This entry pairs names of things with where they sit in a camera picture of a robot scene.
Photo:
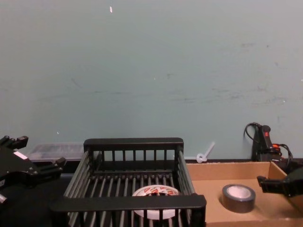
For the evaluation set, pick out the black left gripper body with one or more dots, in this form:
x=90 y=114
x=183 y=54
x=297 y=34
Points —
x=14 y=168

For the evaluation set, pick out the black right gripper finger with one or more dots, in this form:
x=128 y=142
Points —
x=271 y=184

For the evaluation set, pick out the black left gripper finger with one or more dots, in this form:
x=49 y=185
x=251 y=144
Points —
x=21 y=141
x=48 y=169

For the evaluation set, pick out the silver tape roll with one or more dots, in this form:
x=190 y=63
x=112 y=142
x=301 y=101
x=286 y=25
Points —
x=236 y=203

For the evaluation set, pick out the white tape roll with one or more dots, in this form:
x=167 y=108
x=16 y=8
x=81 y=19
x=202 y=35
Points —
x=154 y=190

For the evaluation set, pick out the clear plastic case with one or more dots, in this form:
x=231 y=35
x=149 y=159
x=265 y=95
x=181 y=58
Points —
x=56 y=150

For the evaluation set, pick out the black table cloth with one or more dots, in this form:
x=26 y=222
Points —
x=67 y=179

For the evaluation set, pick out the shallow brown cardboard tray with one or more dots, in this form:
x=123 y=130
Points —
x=208 y=196

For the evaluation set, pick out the white three-armed plastic piece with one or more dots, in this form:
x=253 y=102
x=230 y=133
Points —
x=201 y=158

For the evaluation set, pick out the black rack with steel bars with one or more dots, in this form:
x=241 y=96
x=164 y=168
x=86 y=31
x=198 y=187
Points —
x=127 y=203

